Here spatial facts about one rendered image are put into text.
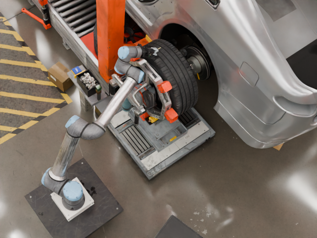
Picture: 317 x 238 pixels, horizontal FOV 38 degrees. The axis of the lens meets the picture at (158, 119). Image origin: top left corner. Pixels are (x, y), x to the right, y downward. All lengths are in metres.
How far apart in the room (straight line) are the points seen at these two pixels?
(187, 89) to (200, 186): 1.15
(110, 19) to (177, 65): 0.62
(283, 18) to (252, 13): 1.18
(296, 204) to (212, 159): 0.90
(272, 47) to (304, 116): 0.54
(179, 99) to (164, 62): 0.32
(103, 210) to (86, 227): 0.20
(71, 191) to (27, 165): 0.95
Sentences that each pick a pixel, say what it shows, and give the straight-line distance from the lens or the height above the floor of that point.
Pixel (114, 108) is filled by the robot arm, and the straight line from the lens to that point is 3.35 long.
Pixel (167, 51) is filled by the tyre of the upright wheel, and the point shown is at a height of 1.18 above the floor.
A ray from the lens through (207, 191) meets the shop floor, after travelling 4.43.
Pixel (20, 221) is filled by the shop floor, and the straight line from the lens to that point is 4.32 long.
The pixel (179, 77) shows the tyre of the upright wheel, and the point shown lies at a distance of 3.62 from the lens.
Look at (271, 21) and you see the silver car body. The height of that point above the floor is 1.02.
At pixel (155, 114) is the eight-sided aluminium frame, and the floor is 0.70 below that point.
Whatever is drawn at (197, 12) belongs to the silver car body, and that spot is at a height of 1.54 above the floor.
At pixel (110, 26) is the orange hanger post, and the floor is 1.31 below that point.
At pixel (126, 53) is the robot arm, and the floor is 1.37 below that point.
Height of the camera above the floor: 4.07
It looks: 60 degrees down
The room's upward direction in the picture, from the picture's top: 11 degrees clockwise
